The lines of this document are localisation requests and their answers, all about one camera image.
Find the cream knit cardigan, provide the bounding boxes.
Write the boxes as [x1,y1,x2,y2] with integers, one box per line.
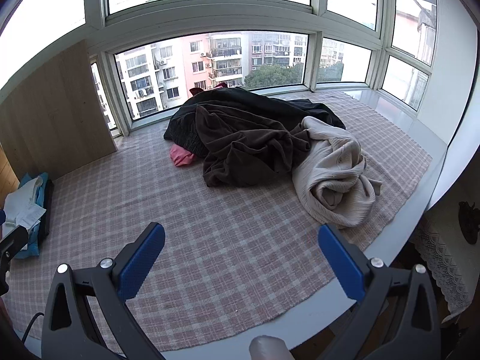
[292,116,382,228]

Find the pink plaid table cloth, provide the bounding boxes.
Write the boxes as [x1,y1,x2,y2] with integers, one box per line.
[3,89,434,353]

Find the dark brown velvet garment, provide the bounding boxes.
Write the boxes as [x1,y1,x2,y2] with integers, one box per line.
[196,106,311,188]

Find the dark red garment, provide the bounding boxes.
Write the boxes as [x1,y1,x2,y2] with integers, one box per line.
[190,82,228,96]

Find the pink garment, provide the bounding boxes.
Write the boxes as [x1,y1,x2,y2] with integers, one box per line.
[169,144,197,167]

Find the blue folded garment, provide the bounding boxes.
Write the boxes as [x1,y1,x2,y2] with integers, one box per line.
[16,172,49,259]

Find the white lace cloth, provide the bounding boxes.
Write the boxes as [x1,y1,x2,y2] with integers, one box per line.
[409,216,473,321]

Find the light wooden board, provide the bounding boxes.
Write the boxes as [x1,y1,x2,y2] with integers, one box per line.
[1,41,116,179]

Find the white folded garment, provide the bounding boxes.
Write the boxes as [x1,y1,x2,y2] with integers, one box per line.
[1,176,47,236]

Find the window frame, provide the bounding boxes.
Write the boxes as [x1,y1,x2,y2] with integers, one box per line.
[84,0,438,135]

